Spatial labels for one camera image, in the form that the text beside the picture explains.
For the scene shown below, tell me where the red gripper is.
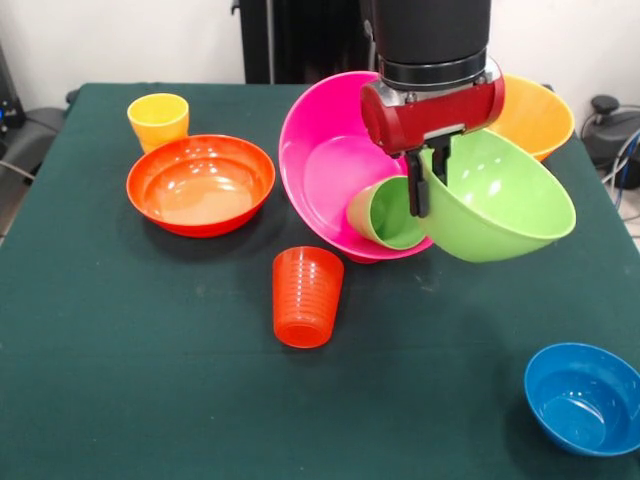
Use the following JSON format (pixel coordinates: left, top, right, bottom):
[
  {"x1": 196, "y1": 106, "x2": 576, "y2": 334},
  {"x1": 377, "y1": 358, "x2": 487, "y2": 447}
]
[{"x1": 359, "y1": 57, "x2": 507, "y2": 219}]

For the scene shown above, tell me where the green cup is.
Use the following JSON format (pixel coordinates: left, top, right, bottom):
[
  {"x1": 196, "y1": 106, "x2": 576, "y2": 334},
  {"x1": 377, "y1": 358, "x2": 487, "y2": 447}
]
[{"x1": 346, "y1": 175, "x2": 426, "y2": 251}]

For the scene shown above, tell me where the light green bowl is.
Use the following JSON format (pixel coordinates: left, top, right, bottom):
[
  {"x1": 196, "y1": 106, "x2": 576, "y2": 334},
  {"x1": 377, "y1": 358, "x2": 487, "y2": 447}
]
[{"x1": 417, "y1": 128, "x2": 577, "y2": 264}]

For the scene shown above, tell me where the large pink bowl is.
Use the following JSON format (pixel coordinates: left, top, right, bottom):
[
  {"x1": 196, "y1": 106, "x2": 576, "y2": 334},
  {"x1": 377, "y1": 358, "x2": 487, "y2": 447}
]
[{"x1": 278, "y1": 70, "x2": 435, "y2": 264}]

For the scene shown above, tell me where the large orange bowl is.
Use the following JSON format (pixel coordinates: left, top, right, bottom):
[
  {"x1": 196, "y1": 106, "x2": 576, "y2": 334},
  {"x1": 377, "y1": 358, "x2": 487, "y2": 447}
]
[{"x1": 487, "y1": 73, "x2": 576, "y2": 164}]

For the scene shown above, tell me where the orange-red ribbed cup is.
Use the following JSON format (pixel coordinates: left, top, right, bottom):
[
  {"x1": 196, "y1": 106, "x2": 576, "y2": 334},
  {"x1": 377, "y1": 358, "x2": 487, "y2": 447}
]
[{"x1": 272, "y1": 245, "x2": 345, "y2": 350}]

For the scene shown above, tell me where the small dark blue bowl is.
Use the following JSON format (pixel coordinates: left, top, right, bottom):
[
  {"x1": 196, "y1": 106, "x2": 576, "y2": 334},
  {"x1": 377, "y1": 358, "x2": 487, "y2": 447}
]
[{"x1": 523, "y1": 342, "x2": 640, "y2": 457}]

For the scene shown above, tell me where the red shallow bowl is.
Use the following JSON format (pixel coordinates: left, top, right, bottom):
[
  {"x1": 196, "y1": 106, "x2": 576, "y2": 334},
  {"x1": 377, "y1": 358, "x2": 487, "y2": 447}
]
[{"x1": 125, "y1": 134, "x2": 277, "y2": 239}]

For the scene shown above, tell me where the yellow cup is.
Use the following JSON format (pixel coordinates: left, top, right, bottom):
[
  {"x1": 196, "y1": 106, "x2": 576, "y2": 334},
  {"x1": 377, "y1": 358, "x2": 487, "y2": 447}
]
[{"x1": 126, "y1": 92, "x2": 190, "y2": 154}]

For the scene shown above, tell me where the dark green tablecloth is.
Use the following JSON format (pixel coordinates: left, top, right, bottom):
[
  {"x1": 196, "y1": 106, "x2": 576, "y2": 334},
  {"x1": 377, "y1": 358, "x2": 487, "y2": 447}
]
[{"x1": 0, "y1": 82, "x2": 640, "y2": 480}]

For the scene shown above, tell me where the black equipment box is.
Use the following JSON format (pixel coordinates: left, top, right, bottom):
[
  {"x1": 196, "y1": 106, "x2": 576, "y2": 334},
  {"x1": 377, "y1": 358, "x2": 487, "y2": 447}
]
[{"x1": 0, "y1": 42, "x2": 26, "y2": 146}]

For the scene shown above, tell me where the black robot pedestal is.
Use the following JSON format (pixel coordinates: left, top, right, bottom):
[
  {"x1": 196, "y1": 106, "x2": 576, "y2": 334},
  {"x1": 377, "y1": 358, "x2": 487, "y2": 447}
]
[{"x1": 232, "y1": 0, "x2": 381, "y2": 85}]

